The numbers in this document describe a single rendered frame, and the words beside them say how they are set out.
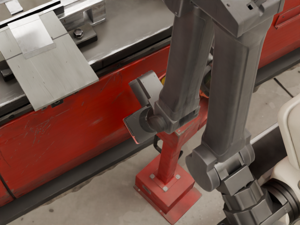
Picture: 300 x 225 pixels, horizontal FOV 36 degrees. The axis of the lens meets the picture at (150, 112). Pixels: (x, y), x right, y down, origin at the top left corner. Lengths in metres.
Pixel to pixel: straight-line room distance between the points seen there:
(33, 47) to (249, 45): 0.79
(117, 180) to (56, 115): 0.71
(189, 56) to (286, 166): 0.32
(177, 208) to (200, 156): 1.33
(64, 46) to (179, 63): 0.58
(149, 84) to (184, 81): 0.19
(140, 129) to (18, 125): 0.53
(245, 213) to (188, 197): 1.30
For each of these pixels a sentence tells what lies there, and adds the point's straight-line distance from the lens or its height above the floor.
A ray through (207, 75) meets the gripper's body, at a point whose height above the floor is 0.92.
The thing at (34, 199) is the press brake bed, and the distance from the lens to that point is 2.11.
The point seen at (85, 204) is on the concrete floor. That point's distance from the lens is 2.12.
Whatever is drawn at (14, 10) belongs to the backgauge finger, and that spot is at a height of 1.01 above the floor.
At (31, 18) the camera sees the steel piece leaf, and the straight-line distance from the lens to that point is 1.35.
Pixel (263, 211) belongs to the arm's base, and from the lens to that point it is 0.86.
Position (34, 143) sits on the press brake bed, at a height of 0.58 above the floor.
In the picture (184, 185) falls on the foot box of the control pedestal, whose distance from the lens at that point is 2.04.
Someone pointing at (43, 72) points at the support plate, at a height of 1.00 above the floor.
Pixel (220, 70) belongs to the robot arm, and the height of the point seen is 1.49.
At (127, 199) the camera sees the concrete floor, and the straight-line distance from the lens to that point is 2.12.
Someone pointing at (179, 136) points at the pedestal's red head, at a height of 0.77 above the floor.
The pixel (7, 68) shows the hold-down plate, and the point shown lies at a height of 0.90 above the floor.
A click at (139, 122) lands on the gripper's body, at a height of 1.09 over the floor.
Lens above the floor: 2.01
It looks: 61 degrees down
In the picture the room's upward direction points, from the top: 6 degrees clockwise
